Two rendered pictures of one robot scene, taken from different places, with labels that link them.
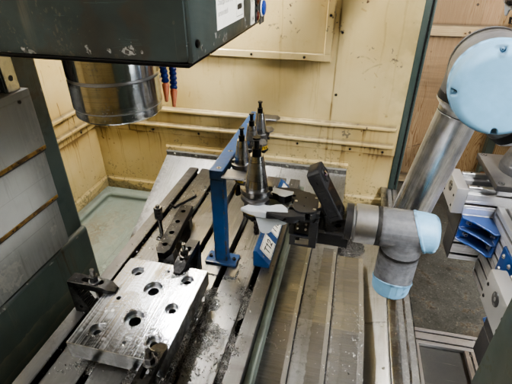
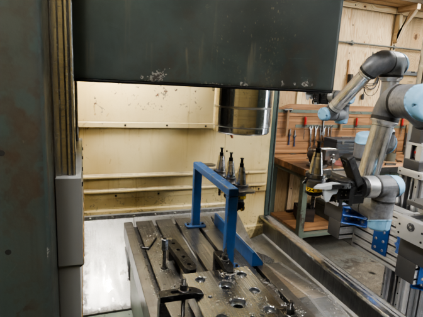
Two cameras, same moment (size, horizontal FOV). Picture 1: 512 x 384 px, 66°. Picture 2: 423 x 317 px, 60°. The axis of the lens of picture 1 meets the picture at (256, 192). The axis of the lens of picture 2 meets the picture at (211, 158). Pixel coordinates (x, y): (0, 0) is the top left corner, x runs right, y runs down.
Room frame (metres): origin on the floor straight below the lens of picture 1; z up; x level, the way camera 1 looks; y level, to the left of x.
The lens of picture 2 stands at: (-0.10, 0.88, 1.60)
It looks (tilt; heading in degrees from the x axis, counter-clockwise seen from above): 12 degrees down; 327
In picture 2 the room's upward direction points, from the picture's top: 3 degrees clockwise
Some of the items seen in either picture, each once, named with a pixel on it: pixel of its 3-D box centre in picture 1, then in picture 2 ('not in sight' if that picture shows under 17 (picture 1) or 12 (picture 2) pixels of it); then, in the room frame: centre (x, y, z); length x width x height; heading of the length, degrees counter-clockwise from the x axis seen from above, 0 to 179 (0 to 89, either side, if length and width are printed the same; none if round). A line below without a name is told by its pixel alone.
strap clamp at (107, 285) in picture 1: (95, 290); (180, 302); (0.73, 0.42, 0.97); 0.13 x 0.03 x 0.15; 76
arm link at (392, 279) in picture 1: (395, 264); (377, 212); (0.60, -0.28, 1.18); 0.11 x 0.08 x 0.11; 158
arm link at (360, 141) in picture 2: not in sight; (367, 144); (1.04, -0.82, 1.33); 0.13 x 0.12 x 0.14; 92
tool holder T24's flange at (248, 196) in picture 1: (256, 191); (315, 177); (0.65, 0.00, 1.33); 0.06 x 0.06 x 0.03
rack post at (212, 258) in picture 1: (220, 221); (230, 233); (0.94, 0.10, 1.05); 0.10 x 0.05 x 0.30; 76
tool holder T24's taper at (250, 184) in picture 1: (256, 170); (316, 162); (0.65, 0.00, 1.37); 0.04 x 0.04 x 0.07
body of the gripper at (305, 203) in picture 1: (319, 220); (347, 189); (0.62, -0.12, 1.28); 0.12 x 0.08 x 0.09; 76
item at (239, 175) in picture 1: (237, 174); (245, 190); (0.93, 0.05, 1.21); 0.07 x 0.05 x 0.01; 76
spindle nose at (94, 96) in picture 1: (114, 79); (242, 110); (0.71, 0.26, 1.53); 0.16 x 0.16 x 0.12
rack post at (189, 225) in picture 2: not in sight; (196, 197); (1.37, 0.00, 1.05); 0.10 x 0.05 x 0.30; 76
